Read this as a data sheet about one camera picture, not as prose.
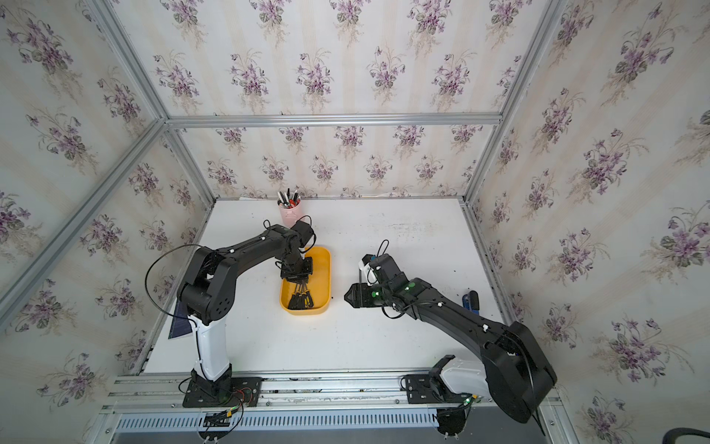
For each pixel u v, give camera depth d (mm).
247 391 731
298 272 839
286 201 1075
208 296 517
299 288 930
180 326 858
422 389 730
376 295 695
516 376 404
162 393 747
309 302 882
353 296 731
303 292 905
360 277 961
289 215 1043
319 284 936
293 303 884
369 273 718
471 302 849
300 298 897
